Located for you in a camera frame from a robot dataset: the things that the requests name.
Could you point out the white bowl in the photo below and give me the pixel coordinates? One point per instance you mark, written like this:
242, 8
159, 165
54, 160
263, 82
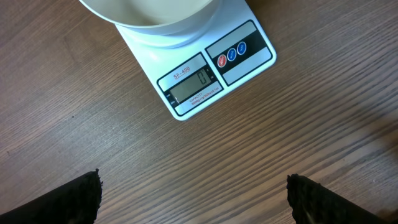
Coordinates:
156, 17

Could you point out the white digital kitchen scale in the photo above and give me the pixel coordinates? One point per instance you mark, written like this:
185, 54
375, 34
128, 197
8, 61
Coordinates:
193, 71

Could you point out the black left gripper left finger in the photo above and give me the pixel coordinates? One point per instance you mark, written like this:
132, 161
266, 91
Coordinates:
77, 201

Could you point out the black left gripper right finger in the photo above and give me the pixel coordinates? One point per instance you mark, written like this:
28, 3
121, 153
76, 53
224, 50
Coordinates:
313, 203

